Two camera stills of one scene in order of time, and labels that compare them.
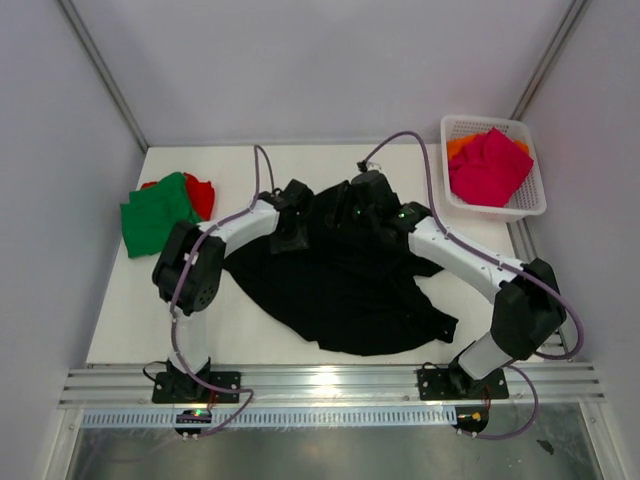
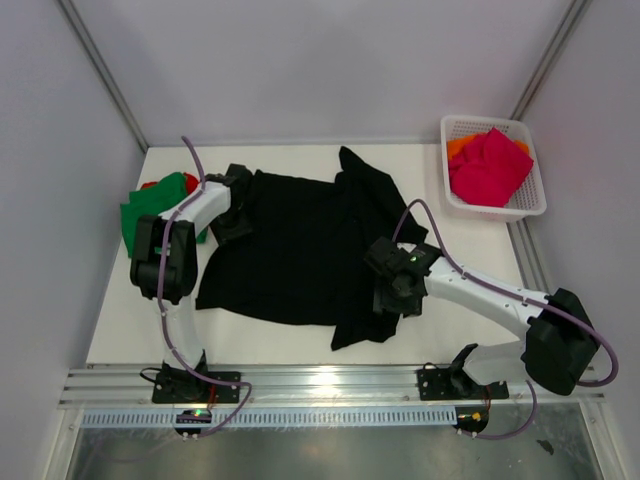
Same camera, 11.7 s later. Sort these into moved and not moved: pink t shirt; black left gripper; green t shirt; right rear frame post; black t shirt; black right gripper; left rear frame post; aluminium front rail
Moved: black right gripper; black t shirt; black left gripper
Not moved: green t shirt; pink t shirt; aluminium front rail; left rear frame post; right rear frame post
